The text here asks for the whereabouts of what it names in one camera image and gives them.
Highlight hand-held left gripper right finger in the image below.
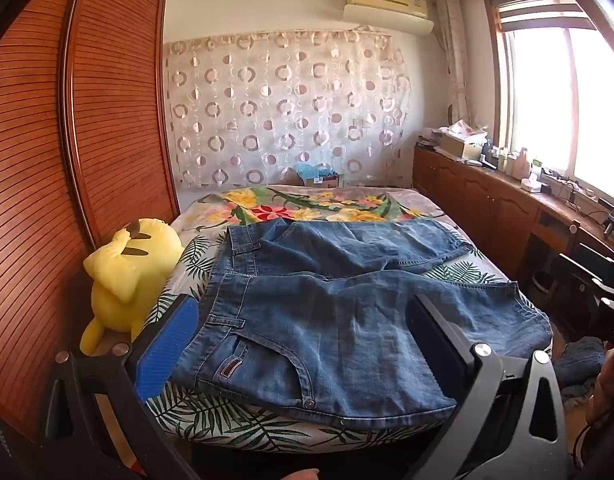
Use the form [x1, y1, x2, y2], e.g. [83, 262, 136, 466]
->
[407, 293, 571, 480]

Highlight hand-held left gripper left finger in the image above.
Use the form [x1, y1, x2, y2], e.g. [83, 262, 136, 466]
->
[39, 292, 208, 480]

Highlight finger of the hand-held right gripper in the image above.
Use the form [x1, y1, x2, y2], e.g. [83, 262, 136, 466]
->
[558, 251, 614, 306]

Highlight blue denim pants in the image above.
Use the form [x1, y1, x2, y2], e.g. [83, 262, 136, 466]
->
[169, 219, 552, 431]

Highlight person's right hand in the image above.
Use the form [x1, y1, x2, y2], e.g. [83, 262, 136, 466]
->
[589, 345, 614, 428]

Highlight dark trash bin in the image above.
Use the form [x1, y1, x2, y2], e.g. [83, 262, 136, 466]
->
[532, 270, 560, 306]

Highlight person's denim-clad leg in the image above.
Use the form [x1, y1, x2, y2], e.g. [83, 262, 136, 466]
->
[554, 337, 608, 403]

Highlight yellow plush toy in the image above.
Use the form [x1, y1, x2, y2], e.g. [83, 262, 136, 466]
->
[79, 217, 185, 356]

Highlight long wooden cabinet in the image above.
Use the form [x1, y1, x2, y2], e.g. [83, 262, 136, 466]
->
[413, 145, 614, 281]

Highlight plain cardboard box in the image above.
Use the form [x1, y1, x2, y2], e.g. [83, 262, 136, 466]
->
[439, 130, 488, 161]

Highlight floral blanket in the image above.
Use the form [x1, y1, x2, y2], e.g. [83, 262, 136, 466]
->
[172, 184, 448, 233]

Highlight white plastic bag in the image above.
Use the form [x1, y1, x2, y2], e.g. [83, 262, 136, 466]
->
[444, 119, 488, 142]

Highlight wooden framed window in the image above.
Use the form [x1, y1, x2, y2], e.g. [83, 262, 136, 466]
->
[482, 0, 614, 201]

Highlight cardboard box with blue bag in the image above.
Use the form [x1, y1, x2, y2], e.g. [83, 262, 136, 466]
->
[297, 162, 342, 188]

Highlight wooden louvered wardrobe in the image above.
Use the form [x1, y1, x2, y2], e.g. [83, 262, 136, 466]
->
[0, 0, 182, 441]

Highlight patterned window curtain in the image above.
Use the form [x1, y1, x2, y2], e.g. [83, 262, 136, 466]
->
[434, 0, 475, 128]

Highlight circle-patterned sheer wall curtain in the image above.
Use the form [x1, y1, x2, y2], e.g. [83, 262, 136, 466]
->
[163, 27, 412, 191]

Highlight white wall air conditioner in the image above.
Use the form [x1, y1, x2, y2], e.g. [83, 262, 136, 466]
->
[343, 0, 435, 36]

